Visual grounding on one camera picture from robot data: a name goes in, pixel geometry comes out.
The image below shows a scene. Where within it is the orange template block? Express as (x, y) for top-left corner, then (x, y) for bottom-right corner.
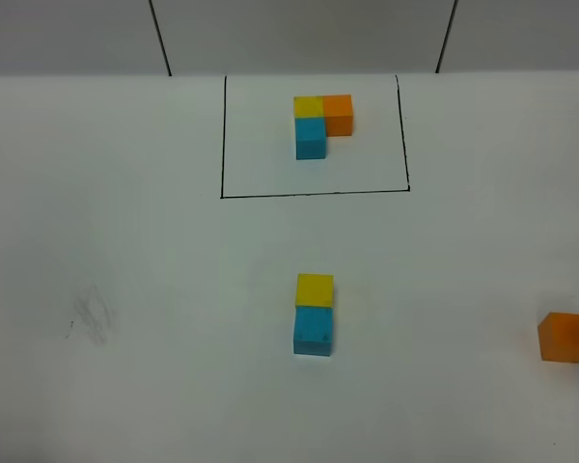
(322, 95), (354, 137)

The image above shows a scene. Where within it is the blue template block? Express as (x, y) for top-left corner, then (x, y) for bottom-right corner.
(294, 118), (327, 160)

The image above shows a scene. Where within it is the yellow template block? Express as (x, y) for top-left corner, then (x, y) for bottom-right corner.
(293, 95), (324, 119)

